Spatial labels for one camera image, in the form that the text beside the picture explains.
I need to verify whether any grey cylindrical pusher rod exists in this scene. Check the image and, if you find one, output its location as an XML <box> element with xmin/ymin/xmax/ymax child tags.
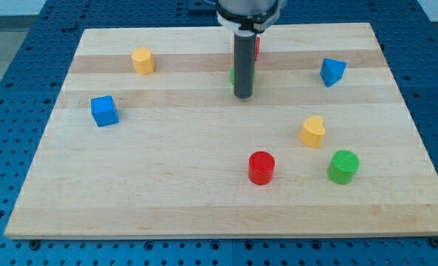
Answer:
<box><xmin>233</xmin><ymin>35</ymin><xmax>256</xmax><ymax>98</ymax></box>

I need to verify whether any wooden board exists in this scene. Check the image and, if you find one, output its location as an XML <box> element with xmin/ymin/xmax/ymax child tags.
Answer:
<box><xmin>4</xmin><ymin>23</ymin><xmax>438</xmax><ymax>240</ymax></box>

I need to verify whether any green cylinder block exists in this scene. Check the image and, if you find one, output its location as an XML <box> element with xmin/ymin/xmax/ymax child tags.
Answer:
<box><xmin>326</xmin><ymin>150</ymin><xmax>360</xmax><ymax>185</ymax></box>

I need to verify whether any red block behind rod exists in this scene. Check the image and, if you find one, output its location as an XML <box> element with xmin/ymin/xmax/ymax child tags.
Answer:
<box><xmin>255</xmin><ymin>36</ymin><xmax>261</xmax><ymax>62</ymax></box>

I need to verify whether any yellow heart block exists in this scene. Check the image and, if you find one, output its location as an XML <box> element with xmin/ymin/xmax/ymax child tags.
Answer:
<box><xmin>299</xmin><ymin>115</ymin><xmax>326</xmax><ymax>149</ymax></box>

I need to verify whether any green star block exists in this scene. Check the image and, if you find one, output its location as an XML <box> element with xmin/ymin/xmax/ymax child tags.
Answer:
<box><xmin>230</xmin><ymin>66</ymin><xmax>256</xmax><ymax>85</ymax></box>

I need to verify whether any blue cube block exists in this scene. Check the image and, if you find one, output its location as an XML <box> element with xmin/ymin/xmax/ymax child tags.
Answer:
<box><xmin>90</xmin><ymin>95</ymin><xmax>119</xmax><ymax>127</ymax></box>

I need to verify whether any yellow hexagon block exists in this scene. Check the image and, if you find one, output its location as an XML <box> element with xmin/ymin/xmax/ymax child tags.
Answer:
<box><xmin>131</xmin><ymin>47</ymin><xmax>155</xmax><ymax>75</ymax></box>

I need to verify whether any red cylinder block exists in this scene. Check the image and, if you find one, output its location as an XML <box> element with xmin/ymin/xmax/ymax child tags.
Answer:
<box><xmin>248</xmin><ymin>151</ymin><xmax>276</xmax><ymax>185</ymax></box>

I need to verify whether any blue triangle block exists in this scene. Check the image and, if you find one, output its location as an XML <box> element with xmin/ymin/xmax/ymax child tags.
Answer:
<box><xmin>320</xmin><ymin>58</ymin><xmax>347</xmax><ymax>87</ymax></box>

